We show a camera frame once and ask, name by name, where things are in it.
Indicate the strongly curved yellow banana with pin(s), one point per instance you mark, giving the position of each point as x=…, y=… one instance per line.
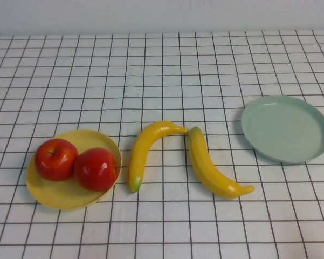
x=140, y=151

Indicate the gently curved yellow banana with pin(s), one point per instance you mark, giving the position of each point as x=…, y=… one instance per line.
x=205, y=164

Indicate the red apple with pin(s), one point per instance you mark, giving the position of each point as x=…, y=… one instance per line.
x=95, y=170
x=56, y=160

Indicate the yellow round plate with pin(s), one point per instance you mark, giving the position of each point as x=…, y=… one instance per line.
x=64, y=194

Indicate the pale green round plate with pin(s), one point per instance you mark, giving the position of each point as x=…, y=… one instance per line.
x=285, y=129

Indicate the white black-grid tablecloth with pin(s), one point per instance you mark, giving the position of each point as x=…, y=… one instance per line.
x=161, y=81

